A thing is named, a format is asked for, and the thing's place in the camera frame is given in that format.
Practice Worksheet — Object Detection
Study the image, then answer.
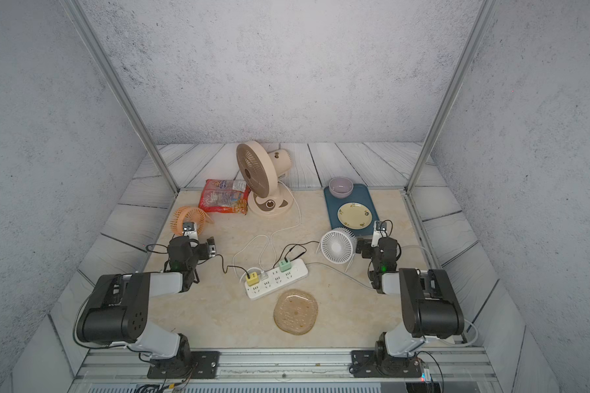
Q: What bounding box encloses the yellow USB charger plug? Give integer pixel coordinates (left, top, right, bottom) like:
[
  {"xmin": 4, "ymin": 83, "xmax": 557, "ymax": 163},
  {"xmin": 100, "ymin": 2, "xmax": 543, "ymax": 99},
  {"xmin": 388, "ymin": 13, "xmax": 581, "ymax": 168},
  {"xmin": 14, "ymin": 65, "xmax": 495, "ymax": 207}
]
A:
[{"xmin": 246, "ymin": 272, "xmax": 260, "ymax": 287}]

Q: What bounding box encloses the black cable of white fan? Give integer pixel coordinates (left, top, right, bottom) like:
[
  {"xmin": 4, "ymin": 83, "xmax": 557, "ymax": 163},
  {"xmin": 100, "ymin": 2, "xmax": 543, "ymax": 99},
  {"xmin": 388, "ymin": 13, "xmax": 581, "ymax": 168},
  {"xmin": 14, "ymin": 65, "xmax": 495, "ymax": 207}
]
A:
[{"xmin": 274, "ymin": 240, "xmax": 321, "ymax": 270}]

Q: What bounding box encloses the white power strip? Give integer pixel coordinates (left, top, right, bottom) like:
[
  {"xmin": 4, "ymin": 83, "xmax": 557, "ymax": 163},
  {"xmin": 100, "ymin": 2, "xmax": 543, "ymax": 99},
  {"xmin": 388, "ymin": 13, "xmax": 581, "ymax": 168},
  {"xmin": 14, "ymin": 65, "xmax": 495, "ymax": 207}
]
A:
[{"xmin": 243, "ymin": 259, "xmax": 309, "ymax": 301}]

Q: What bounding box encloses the green USB charger plug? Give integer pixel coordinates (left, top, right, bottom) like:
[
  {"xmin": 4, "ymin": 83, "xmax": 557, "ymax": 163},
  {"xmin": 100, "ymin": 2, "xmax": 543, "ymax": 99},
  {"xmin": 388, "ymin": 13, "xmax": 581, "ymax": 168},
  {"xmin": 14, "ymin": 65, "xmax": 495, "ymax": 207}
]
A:
[{"xmin": 278, "ymin": 259, "xmax": 292, "ymax": 273}]

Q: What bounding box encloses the amber glass plate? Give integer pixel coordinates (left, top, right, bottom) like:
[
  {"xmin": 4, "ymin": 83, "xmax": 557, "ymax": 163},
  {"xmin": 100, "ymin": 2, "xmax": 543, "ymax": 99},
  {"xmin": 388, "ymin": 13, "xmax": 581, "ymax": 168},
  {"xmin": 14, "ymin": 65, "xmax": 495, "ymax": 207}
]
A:
[{"xmin": 273, "ymin": 289, "xmax": 319, "ymax": 336}]

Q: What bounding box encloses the white desk fan cable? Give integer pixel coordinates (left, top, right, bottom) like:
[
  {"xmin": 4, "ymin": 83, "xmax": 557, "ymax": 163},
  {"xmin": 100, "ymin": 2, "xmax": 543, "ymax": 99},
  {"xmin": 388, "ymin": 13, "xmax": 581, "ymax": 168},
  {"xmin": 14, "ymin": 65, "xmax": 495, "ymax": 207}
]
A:
[{"xmin": 231, "ymin": 180, "xmax": 303, "ymax": 279}]

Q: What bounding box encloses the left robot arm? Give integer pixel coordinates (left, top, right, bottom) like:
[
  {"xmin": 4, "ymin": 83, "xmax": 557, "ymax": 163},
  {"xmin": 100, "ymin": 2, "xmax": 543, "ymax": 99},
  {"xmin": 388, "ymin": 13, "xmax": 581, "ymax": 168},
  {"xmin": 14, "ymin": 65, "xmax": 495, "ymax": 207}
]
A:
[{"xmin": 73, "ymin": 236, "xmax": 216, "ymax": 379}]

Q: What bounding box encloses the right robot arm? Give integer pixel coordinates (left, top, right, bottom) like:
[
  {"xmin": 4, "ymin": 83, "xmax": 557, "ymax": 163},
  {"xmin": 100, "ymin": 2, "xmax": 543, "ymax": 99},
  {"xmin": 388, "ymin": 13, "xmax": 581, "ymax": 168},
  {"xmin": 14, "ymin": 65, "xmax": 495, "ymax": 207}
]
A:
[{"xmin": 352, "ymin": 237, "xmax": 465, "ymax": 377}]

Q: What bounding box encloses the orange small USB fan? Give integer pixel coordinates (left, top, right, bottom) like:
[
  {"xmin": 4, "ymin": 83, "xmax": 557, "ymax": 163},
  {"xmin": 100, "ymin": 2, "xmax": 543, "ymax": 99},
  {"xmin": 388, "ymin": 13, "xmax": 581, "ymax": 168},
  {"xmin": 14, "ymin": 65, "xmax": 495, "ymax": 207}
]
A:
[{"xmin": 170, "ymin": 206, "xmax": 214, "ymax": 236}]

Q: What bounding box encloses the white small USB fan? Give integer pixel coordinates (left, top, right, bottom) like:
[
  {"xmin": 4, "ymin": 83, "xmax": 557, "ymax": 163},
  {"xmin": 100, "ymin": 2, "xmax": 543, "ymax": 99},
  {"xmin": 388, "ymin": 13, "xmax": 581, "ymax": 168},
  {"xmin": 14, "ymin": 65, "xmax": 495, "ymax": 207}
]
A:
[{"xmin": 317, "ymin": 228, "xmax": 357, "ymax": 265}]

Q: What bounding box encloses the beige desk fan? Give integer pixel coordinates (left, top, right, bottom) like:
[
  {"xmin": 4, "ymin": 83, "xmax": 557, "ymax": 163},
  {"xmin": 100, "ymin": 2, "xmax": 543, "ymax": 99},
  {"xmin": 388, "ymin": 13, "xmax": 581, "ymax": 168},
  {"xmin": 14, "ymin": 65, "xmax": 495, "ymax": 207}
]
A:
[{"xmin": 236, "ymin": 141, "xmax": 294, "ymax": 217}]

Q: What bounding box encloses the yellow plate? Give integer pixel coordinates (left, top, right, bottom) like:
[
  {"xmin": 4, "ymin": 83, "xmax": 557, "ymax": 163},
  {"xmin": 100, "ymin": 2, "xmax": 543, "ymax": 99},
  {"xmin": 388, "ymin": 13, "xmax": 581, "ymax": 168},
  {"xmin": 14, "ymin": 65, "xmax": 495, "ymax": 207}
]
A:
[{"xmin": 337, "ymin": 202, "xmax": 373, "ymax": 230}]

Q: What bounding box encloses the red snack bag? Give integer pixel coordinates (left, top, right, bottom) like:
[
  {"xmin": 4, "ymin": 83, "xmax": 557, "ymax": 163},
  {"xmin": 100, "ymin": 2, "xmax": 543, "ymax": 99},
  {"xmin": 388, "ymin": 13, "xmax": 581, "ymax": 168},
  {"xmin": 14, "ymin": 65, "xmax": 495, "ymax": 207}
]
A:
[{"xmin": 198, "ymin": 179, "xmax": 251, "ymax": 215}]

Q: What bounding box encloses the purple bowl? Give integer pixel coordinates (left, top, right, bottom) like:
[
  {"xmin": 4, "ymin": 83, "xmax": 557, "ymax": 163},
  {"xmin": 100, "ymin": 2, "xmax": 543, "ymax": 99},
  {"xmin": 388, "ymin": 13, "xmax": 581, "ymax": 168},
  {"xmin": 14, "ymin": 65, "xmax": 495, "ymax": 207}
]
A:
[{"xmin": 328, "ymin": 177, "xmax": 354, "ymax": 199}]

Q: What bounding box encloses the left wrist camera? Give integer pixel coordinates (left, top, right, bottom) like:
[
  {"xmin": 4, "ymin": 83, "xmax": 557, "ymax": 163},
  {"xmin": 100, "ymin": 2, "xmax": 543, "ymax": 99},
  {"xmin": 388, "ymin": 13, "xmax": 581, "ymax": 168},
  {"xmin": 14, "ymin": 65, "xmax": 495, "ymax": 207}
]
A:
[{"xmin": 182, "ymin": 221, "xmax": 198, "ymax": 242}]

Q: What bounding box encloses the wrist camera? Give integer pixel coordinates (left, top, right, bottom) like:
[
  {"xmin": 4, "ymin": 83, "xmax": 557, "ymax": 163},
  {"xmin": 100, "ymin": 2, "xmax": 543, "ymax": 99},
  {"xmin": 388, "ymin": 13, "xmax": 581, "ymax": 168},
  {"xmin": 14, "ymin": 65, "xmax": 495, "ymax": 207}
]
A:
[
  {"xmin": 182, "ymin": 221, "xmax": 198, "ymax": 242},
  {"xmin": 371, "ymin": 220, "xmax": 388, "ymax": 247}
]

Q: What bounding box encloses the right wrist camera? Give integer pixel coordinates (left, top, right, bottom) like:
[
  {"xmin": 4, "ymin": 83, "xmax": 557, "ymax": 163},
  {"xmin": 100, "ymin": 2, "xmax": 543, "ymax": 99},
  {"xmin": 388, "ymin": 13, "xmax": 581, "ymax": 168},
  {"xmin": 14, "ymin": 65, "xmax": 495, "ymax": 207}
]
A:
[{"xmin": 371, "ymin": 220, "xmax": 388, "ymax": 247}]

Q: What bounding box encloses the black cable of orange fan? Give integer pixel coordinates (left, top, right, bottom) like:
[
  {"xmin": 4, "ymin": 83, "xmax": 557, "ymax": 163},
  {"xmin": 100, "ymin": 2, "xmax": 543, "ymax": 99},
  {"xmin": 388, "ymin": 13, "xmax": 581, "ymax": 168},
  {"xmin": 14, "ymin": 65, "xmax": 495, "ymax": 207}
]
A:
[{"xmin": 145, "ymin": 242, "xmax": 251, "ymax": 277}]

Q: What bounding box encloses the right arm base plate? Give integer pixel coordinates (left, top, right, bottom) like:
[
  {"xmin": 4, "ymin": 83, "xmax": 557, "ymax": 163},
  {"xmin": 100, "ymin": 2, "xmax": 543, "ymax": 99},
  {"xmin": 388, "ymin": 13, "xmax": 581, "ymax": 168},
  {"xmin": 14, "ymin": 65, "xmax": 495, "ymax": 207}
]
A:
[{"xmin": 348, "ymin": 350, "xmax": 424, "ymax": 378}]

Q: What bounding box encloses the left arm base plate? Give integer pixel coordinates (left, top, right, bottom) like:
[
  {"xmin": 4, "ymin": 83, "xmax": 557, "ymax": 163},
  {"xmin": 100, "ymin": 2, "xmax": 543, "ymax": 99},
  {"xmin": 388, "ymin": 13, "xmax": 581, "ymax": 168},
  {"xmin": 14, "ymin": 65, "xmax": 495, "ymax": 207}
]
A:
[{"xmin": 147, "ymin": 350, "xmax": 221, "ymax": 380}]

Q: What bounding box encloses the front aluminium rail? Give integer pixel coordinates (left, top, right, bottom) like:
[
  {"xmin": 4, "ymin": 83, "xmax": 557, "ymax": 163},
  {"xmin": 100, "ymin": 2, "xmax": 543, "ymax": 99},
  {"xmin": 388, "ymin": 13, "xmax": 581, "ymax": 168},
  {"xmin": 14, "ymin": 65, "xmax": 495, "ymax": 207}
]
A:
[{"xmin": 67, "ymin": 347, "xmax": 503, "ymax": 393}]

